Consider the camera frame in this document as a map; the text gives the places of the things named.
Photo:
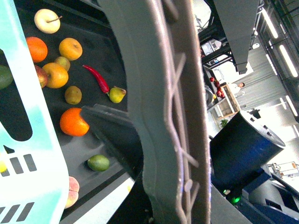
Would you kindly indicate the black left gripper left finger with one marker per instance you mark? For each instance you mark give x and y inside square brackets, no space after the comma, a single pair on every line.
[109,130]

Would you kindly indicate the left gripper grey right finger close to camera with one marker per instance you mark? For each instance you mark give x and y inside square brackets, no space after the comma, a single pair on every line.
[167,104]

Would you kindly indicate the light blue shopping basket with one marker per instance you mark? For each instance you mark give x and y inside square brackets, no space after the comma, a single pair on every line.
[36,189]

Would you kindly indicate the yellow lemon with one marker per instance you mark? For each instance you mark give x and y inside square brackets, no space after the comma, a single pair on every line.
[3,167]

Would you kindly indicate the black near shelf tray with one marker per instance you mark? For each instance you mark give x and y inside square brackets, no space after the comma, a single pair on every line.
[84,21]

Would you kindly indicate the green yellow pear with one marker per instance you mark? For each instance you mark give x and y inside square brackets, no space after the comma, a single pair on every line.
[117,94]

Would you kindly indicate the green avocado front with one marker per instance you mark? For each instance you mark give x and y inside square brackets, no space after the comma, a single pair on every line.
[98,163]

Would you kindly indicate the red chili pepper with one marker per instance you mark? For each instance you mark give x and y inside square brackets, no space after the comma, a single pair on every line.
[99,78]

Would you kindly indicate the large orange front right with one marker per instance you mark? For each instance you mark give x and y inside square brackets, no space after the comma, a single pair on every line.
[72,124]

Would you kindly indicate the brown kiwi lower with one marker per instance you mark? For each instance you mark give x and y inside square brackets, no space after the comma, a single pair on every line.
[73,95]

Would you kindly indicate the brown kiwi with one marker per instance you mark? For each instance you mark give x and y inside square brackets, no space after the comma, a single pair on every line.
[64,62]
[73,95]

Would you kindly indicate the person in white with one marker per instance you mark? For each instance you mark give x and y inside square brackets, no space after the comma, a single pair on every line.
[235,88]

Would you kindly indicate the pink peach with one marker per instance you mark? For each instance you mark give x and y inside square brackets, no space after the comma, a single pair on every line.
[73,192]

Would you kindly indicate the yellow orange apple front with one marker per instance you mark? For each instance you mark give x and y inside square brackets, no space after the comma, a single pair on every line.
[57,75]

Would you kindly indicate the yellow orange apple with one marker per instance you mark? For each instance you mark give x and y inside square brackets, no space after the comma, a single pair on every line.
[70,48]
[57,75]

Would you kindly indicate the brown kiwi upper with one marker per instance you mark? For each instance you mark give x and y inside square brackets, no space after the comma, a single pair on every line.
[64,62]

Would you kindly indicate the red apple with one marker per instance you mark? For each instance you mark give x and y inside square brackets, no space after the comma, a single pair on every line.
[42,76]

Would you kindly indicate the yellow orange apple back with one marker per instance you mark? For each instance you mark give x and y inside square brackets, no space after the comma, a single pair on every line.
[70,48]

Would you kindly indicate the small orange tangerine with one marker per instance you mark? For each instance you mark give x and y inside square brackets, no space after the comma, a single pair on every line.
[38,49]

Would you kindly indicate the green lime lower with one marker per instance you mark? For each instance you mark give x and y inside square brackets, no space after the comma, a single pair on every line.
[6,77]

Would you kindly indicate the white round pear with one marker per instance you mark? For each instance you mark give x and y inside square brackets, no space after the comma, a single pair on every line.
[47,21]

